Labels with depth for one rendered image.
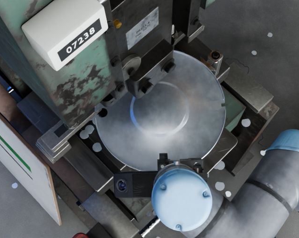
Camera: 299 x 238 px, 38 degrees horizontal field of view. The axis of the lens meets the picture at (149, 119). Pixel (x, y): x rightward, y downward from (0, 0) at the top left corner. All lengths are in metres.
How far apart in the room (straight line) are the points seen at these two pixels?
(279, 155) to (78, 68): 0.30
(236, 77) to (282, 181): 0.58
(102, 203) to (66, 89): 0.53
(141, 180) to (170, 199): 0.21
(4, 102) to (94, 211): 0.37
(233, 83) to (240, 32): 0.85
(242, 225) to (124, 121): 0.44
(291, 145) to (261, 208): 0.10
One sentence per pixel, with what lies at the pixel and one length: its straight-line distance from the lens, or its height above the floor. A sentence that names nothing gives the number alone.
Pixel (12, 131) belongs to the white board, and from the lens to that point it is 1.21.
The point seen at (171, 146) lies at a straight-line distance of 0.93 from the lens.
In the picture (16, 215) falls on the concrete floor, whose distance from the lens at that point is 1.78.
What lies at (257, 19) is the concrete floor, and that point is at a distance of 2.04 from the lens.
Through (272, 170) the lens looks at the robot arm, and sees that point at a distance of 0.62.
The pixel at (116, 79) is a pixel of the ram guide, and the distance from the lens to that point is 0.68.
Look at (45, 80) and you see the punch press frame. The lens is 0.51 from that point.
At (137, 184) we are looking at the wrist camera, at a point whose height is 0.94.
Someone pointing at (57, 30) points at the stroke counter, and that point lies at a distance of 0.41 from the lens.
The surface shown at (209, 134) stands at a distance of 0.94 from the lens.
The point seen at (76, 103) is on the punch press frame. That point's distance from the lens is 0.61.
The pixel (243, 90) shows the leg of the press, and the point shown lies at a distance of 1.15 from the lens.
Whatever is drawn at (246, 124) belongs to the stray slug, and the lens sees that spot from 1.11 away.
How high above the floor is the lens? 1.68
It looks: 70 degrees down
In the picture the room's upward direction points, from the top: 4 degrees counter-clockwise
